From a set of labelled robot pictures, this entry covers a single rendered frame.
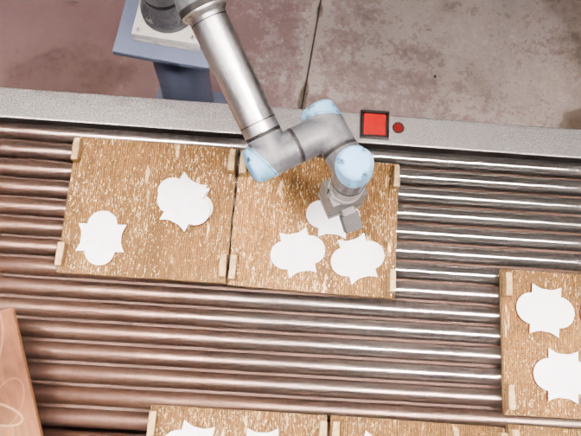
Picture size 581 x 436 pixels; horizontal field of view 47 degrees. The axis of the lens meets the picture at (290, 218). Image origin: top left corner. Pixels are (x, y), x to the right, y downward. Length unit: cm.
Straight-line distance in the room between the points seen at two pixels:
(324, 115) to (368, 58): 160
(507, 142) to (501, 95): 114
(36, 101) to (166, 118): 34
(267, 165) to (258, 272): 41
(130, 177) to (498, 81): 180
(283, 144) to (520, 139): 79
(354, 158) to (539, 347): 73
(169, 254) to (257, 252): 22
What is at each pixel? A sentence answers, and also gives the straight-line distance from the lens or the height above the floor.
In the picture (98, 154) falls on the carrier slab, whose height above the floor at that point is 94.
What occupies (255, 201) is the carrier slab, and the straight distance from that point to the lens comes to 170.
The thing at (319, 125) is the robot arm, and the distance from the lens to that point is 135.
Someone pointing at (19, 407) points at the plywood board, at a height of 104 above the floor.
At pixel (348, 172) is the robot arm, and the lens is 131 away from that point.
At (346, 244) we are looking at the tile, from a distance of 168.
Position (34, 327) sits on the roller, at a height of 92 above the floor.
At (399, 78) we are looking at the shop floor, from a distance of 294.
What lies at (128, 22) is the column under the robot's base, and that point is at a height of 87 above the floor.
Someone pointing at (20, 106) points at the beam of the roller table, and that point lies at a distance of 191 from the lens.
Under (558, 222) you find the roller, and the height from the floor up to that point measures 92.
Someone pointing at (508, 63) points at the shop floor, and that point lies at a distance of 310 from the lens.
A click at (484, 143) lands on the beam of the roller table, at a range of 188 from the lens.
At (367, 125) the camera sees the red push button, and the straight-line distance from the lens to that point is 180.
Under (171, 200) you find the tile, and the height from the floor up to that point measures 97.
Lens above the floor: 257
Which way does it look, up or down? 75 degrees down
